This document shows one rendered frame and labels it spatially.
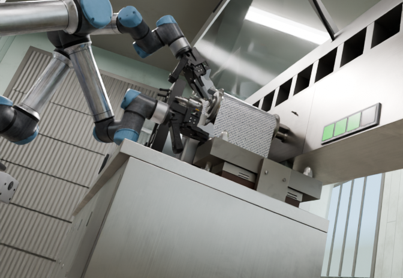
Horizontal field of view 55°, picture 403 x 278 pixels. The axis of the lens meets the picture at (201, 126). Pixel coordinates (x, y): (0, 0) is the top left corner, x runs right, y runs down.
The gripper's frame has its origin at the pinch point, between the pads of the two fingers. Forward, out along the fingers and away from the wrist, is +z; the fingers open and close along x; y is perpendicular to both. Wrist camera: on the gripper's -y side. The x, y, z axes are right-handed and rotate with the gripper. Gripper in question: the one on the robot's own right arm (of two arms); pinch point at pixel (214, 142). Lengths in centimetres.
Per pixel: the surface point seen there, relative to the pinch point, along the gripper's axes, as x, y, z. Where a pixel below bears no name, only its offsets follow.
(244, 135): -0.2, 7.1, 10.6
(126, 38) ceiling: 338, 219, -52
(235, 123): -0.2, 10.1, 5.9
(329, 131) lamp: -24.6, 9.8, 29.3
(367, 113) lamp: -41, 11, 29
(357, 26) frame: -28, 52, 30
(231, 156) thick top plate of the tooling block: -20.0, -10.0, 0.4
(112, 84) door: 381, 168, -46
